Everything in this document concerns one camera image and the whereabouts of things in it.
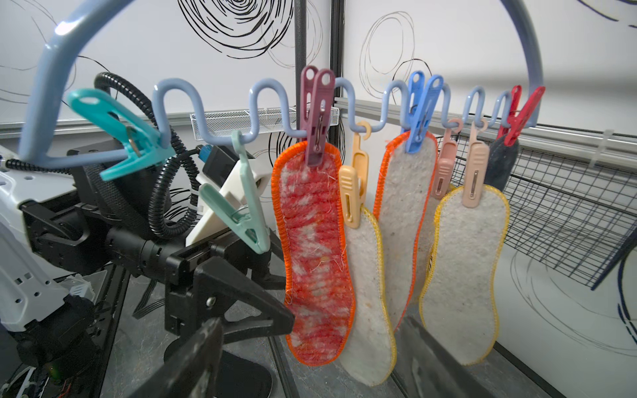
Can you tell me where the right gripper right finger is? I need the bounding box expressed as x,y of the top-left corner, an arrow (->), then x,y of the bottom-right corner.
395,317 -> 493,397

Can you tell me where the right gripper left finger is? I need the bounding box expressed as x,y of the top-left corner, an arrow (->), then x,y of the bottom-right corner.
131,318 -> 223,398

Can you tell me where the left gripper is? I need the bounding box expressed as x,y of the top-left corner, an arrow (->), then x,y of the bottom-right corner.
19,198 -> 295,343

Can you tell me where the black foam insole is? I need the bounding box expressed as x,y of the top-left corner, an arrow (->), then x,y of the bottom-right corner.
164,337 -> 273,397

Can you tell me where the red orange-edged insole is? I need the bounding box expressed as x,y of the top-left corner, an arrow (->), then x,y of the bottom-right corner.
271,142 -> 356,366

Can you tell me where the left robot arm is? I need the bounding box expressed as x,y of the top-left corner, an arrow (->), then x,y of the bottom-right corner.
6,136 -> 294,397

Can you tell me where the mint clothespin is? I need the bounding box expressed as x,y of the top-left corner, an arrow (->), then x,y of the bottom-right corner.
199,130 -> 270,254

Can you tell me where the teal clothespin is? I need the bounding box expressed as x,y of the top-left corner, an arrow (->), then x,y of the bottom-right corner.
67,89 -> 175,182

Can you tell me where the yellow clothespin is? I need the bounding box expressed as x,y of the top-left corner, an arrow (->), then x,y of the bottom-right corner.
338,121 -> 372,229

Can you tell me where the beige pink clothespin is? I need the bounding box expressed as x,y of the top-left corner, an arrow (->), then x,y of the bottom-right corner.
462,119 -> 489,208

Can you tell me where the white orange-edged insole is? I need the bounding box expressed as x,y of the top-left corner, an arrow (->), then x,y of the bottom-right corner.
373,133 -> 438,329

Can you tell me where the purple clothespin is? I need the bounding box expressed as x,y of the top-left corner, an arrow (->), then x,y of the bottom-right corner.
300,66 -> 336,167

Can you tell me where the grey insole on red clip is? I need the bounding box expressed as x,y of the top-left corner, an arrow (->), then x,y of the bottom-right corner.
484,136 -> 520,192

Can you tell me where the red clothespin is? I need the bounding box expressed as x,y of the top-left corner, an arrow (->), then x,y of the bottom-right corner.
497,85 -> 546,147

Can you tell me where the blue clothespin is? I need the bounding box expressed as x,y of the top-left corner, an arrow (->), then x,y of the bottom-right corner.
404,71 -> 444,154

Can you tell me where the black garment rack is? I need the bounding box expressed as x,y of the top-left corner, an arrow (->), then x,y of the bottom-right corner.
292,0 -> 347,150

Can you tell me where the white mesh wall shelf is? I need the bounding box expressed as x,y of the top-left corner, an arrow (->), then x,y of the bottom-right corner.
190,106 -> 340,141

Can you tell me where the black wire basket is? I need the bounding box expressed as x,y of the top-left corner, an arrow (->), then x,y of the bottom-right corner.
437,133 -> 637,291

